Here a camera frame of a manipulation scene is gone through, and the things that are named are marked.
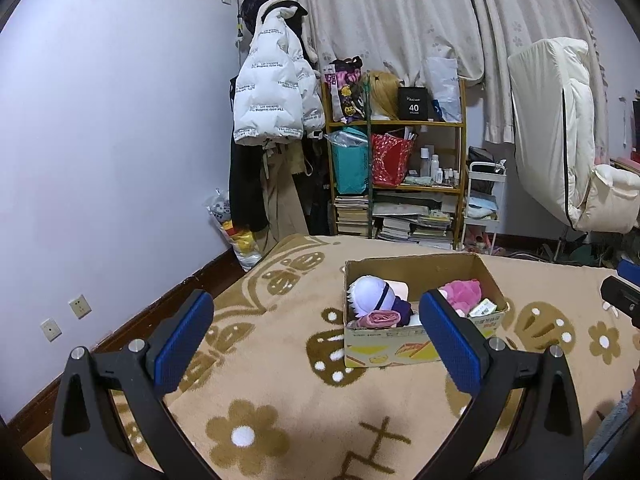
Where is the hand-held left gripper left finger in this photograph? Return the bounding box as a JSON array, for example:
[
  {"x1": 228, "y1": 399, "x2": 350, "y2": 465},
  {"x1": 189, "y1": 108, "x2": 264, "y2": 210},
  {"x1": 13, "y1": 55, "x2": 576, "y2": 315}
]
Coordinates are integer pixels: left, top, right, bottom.
[{"x1": 50, "y1": 289, "x2": 221, "y2": 480}]

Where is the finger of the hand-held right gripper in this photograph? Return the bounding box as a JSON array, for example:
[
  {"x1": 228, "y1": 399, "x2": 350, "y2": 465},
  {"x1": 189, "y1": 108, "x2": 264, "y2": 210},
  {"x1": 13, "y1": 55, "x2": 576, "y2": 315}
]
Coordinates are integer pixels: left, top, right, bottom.
[{"x1": 600, "y1": 259, "x2": 640, "y2": 331}]

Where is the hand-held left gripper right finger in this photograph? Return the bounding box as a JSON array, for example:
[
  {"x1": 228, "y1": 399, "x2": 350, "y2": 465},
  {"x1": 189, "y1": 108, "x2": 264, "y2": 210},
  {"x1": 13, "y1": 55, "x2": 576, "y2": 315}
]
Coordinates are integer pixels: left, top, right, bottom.
[{"x1": 417, "y1": 289, "x2": 586, "y2": 480}]

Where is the pink fluffy plush toy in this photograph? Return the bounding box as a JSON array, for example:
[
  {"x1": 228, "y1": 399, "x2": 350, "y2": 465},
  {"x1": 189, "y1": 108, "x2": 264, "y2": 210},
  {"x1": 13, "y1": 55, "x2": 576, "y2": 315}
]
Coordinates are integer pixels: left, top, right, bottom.
[{"x1": 439, "y1": 279, "x2": 483, "y2": 318}]

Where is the cardboard box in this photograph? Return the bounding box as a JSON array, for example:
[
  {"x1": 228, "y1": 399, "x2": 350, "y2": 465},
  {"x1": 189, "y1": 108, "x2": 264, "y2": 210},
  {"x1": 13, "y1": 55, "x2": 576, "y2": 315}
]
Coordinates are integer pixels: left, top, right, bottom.
[{"x1": 343, "y1": 252, "x2": 512, "y2": 370}]

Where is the pink rolled cloth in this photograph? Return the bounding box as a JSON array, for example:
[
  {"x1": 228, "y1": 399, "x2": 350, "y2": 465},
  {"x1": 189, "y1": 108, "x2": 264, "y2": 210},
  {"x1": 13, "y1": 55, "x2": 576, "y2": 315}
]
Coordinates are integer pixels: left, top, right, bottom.
[{"x1": 356, "y1": 310, "x2": 403, "y2": 331}]

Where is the beige patterned rug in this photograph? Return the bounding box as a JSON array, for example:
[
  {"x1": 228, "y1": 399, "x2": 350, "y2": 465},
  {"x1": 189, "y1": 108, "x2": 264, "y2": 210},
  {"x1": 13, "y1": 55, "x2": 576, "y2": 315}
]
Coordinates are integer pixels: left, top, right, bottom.
[{"x1": 20, "y1": 232, "x2": 640, "y2": 480}]

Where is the plastic bag of toys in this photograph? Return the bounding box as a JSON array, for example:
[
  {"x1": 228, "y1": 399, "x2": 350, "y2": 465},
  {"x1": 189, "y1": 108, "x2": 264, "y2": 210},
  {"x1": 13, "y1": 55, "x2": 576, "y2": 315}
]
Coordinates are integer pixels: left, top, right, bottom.
[{"x1": 207, "y1": 189, "x2": 263, "y2": 271}]

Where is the pile of papers and magazines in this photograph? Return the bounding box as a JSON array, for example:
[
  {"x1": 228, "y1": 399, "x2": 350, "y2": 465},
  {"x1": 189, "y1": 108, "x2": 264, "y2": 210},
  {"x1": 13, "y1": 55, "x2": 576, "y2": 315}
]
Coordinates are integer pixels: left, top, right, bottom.
[{"x1": 372, "y1": 192, "x2": 458, "y2": 250}]

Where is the person's fuzzy blue clothing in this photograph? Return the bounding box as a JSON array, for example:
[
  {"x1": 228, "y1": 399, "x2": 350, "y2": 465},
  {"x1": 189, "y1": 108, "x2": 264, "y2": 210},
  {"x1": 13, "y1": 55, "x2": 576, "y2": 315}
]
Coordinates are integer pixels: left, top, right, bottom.
[{"x1": 585, "y1": 385, "x2": 640, "y2": 480}]

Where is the light blue cloth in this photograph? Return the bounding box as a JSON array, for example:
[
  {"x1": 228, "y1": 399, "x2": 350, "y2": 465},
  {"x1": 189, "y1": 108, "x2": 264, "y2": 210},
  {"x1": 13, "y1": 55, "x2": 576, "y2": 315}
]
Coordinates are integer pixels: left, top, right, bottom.
[{"x1": 465, "y1": 195, "x2": 498, "y2": 221}]

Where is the stack of books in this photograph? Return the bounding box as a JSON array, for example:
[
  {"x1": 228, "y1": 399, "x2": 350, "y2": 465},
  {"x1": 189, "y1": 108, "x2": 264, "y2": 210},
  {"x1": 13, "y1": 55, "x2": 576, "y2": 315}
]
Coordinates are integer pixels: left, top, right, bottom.
[{"x1": 334, "y1": 195, "x2": 371, "y2": 236}]

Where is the wooden shelf rack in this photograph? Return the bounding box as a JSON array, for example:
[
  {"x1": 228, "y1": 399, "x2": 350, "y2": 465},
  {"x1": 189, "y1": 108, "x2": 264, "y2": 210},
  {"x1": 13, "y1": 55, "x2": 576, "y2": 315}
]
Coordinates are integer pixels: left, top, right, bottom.
[{"x1": 320, "y1": 77, "x2": 468, "y2": 251}]

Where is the black hanging coat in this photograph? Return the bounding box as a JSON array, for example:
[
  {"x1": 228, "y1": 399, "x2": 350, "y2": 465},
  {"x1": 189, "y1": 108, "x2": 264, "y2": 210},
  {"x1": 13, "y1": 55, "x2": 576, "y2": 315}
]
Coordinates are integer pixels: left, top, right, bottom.
[{"x1": 228, "y1": 75, "x2": 266, "y2": 233}]

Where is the row of cosmetic bottles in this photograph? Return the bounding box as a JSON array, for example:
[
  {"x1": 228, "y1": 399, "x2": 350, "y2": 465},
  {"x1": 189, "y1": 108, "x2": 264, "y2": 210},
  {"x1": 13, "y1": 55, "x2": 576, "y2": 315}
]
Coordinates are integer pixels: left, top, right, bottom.
[{"x1": 417, "y1": 145, "x2": 462, "y2": 186}]

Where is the beige hanging garment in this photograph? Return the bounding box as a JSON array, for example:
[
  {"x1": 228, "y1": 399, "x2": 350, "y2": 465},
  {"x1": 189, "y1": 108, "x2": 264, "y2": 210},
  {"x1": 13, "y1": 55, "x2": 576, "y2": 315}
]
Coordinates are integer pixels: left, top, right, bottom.
[{"x1": 260, "y1": 140, "x2": 311, "y2": 256}]

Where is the white trolley cart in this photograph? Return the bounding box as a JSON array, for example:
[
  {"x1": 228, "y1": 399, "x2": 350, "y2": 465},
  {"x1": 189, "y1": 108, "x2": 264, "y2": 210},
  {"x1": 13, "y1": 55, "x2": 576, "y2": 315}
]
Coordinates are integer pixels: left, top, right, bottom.
[{"x1": 457, "y1": 160, "x2": 508, "y2": 253}]

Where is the dark grey bag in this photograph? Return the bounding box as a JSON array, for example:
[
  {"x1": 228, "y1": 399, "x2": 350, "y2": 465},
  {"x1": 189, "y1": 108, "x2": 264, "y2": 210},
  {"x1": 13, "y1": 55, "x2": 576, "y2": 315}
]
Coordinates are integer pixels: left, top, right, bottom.
[{"x1": 467, "y1": 146, "x2": 506, "y2": 193}]

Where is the red patterned bag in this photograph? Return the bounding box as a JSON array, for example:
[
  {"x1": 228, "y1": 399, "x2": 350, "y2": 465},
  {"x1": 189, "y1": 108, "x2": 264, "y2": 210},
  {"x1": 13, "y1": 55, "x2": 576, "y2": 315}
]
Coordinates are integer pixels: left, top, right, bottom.
[{"x1": 371, "y1": 132, "x2": 416, "y2": 187}]

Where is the black hanging bag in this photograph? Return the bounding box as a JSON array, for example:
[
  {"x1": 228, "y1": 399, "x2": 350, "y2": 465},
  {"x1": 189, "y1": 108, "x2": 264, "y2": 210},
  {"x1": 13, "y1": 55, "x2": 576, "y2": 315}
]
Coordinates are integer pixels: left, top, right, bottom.
[{"x1": 295, "y1": 135, "x2": 333, "y2": 236}]

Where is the white padded duvet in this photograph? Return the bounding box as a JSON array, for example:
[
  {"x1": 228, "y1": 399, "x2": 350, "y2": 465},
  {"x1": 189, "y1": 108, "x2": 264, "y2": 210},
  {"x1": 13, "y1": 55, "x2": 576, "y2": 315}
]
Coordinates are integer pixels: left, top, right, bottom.
[{"x1": 507, "y1": 37, "x2": 640, "y2": 235}]

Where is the teal paper bag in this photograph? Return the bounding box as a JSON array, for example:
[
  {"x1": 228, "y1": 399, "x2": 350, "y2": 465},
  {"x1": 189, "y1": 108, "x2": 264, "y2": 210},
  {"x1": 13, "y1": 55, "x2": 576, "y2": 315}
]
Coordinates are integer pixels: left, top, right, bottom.
[{"x1": 327, "y1": 127, "x2": 371, "y2": 196}]

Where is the black box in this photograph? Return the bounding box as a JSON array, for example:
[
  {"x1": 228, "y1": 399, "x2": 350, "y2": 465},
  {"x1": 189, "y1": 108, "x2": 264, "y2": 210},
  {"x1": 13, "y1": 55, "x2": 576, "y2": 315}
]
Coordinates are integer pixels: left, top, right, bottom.
[{"x1": 397, "y1": 86, "x2": 432, "y2": 122}]

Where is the blonde wig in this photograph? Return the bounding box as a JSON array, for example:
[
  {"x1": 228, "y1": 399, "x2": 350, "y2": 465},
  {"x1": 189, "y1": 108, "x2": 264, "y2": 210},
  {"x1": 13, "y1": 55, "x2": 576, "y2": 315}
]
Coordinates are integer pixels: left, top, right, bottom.
[{"x1": 361, "y1": 71, "x2": 406, "y2": 121}]

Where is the white puffer jacket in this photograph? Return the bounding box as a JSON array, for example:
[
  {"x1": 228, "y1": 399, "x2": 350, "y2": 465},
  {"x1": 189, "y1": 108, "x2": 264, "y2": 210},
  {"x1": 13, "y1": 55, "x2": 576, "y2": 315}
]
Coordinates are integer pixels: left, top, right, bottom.
[{"x1": 233, "y1": 0, "x2": 326, "y2": 147}]

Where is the white plastic bag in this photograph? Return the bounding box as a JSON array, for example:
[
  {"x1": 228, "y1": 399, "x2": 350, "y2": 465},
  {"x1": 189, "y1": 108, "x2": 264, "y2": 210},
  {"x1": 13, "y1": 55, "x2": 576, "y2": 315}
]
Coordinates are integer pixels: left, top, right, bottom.
[{"x1": 424, "y1": 56, "x2": 462, "y2": 123}]

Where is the printed cartoon bag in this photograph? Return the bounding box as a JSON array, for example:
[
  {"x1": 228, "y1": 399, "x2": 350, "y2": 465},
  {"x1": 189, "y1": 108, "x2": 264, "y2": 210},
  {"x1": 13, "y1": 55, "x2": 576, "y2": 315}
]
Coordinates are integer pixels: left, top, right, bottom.
[{"x1": 325, "y1": 57, "x2": 368, "y2": 123}]

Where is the white flowered curtain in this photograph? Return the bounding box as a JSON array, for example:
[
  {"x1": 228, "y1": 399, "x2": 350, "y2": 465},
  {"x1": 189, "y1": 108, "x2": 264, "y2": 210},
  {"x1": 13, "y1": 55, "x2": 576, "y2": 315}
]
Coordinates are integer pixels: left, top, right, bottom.
[
  {"x1": 287, "y1": 0, "x2": 488, "y2": 91},
  {"x1": 460, "y1": 0, "x2": 611, "y2": 143}
]

